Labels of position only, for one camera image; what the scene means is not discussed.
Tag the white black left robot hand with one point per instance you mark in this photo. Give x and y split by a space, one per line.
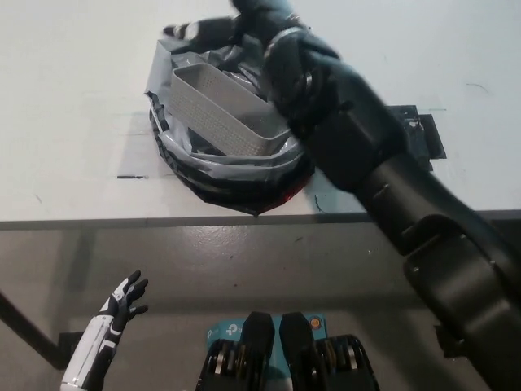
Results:
110 317

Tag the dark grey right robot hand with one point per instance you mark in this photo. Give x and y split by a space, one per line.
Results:
260 20

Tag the grey perforated rectangular container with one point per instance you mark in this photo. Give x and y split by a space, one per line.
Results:
211 106

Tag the grey and black plastic bag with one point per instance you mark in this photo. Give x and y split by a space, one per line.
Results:
228 171

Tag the teal cardboard box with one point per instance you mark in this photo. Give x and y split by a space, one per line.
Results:
215 330

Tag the short black tape strip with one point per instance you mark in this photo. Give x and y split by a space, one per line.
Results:
130 177

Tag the black tape patch on table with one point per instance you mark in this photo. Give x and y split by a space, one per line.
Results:
423 138

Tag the large black floor tape patch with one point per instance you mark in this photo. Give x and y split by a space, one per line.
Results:
445 344

